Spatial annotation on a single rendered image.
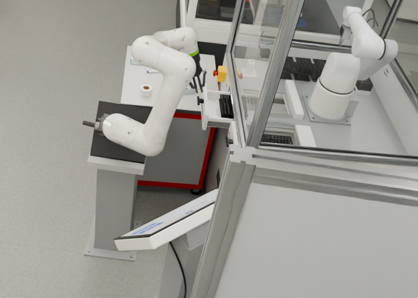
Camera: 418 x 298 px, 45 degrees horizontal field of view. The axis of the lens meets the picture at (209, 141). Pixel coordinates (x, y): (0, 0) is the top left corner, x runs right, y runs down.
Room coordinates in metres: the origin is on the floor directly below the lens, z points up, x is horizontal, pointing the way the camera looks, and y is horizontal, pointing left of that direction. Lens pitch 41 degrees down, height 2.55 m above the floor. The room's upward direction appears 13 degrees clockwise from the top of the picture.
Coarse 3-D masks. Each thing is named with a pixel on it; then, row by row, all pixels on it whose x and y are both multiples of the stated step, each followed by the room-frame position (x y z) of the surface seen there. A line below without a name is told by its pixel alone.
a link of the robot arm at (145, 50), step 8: (136, 40) 1.82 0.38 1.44; (144, 40) 1.82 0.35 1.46; (152, 40) 1.83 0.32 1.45; (136, 48) 1.79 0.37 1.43; (144, 48) 1.79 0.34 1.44; (152, 48) 1.80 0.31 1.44; (160, 48) 1.81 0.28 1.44; (136, 56) 1.78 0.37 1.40; (144, 56) 1.78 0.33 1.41; (152, 56) 1.78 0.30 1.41; (144, 64) 1.78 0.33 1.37; (152, 64) 1.78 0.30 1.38
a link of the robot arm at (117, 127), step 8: (104, 120) 1.75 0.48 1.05; (112, 120) 1.74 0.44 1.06; (120, 120) 1.75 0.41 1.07; (128, 120) 1.76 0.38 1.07; (104, 128) 1.71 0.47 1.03; (112, 128) 1.71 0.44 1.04; (120, 128) 1.72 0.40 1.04; (128, 128) 1.73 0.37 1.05; (136, 128) 1.74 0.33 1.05; (112, 136) 1.69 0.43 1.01; (120, 136) 1.70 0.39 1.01; (128, 136) 1.70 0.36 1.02; (120, 144) 1.72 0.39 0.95; (128, 144) 1.70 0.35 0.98
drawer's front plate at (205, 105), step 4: (204, 88) 2.33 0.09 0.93; (204, 92) 2.30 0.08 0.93; (204, 96) 2.26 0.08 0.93; (204, 100) 2.23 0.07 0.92; (204, 104) 2.21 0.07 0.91; (204, 108) 2.18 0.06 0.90; (204, 112) 2.16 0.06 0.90; (208, 112) 2.13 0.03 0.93; (204, 116) 2.14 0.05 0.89; (208, 116) 2.11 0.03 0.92; (204, 120) 2.11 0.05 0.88; (204, 124) 2.10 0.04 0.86; (204, 128) 2.10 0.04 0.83
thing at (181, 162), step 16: (128, 48) 2.83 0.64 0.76; (128, 64) 2.65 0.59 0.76; (208, 64) 2.85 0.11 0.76; (128, 80) 2.48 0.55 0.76; (144, 80) 2.52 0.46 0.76; (160, 80) 2.55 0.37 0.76; (192, 80) 2.63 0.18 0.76; (208, 80) 2.67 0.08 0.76; (128, 96) 2.33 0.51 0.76; (144, 96) 2.36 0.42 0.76; (192, 96) 2.46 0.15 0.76; (176, 112) 2.32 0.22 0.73; (192, 112) 2.34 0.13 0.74; (176, 128) 2.33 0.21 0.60; (192, 128) 2.35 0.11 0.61; (208, 128) 2.37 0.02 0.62; (176, 144) 2.34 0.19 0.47; (192, 144) 2.36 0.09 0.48; (208, 144) 2.37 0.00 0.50; (160, 160) 2.32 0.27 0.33; (176, 160) 2.34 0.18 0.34; (192, 160) 2.36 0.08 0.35; (144, 176) 2.30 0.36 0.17; (160, 176) 2.32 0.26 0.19; (176, 176) 2.34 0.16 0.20; (192, 176) 2.36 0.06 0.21; (192, 192) 2.39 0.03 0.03
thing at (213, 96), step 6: (210, 90) 2.37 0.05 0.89; (210, 96) 2.37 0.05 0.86; (216, 96) 2.37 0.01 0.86; (210, 102) 2.34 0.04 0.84; (216, 102) 2.36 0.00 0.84; (210, 108) 2.29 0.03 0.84; (210, 114) 2.23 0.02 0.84; (210, 120) 2.13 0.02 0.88; (216, 120) 2.14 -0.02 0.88; (222, 120) 2.14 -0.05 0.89; (228, 120) 2.15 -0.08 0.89; (210, 126) 2.13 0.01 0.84; (216, 126) 2.13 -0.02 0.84; (222, 126) 2.14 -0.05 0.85; (228, 126) 2.15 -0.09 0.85
